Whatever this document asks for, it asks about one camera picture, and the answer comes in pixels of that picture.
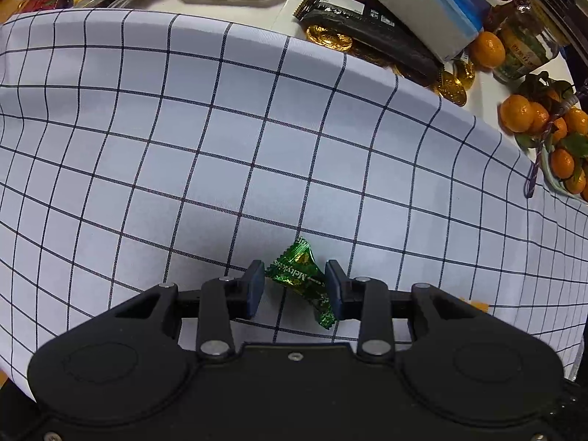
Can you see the pale fruit plate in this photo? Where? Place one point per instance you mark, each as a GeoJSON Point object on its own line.
{"type": "Point", "coordinates": [551, 179]}

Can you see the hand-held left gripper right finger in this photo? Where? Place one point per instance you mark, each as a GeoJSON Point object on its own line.
{"type": "Point", "coordinates": [334, 294]}

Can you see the blue and white tissue box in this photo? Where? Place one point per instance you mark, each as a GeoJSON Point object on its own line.
{"type": "Point", "coordinates": [427, 4]}

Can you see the gold foil coin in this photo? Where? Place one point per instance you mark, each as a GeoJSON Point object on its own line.
{"type": "Point", "coordinates": [328, 36]}
{"type": "Point", "coordinates": [452, 85]}

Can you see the pile of mandarin oranges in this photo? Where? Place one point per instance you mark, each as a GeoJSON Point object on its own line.
{"type": "Point", "coordinates": [517, 112]}

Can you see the yellow pastry packet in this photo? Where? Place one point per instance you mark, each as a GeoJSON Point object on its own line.
{"type": "Point", "coordinates": [480, 305]}

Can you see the shiny green candy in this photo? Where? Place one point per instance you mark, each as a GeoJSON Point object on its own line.
{"type": "Point", "coordinates": [298, 273]}

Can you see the blue checked tablecloth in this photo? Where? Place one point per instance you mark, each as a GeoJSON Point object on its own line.
{"type": "Point", "coordinates": [183, 147]}

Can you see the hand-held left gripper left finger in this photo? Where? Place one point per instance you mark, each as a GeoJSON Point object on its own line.
{"type": "Point", "coordinates": [255, 291]}

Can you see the black snack packet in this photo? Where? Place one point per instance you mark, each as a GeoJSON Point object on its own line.
{"type": "Point", "coordinates": [363, 20]}

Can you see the green label jar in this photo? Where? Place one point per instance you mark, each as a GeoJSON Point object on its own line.
{"type": "Point", "coordinates": [523, 50]}

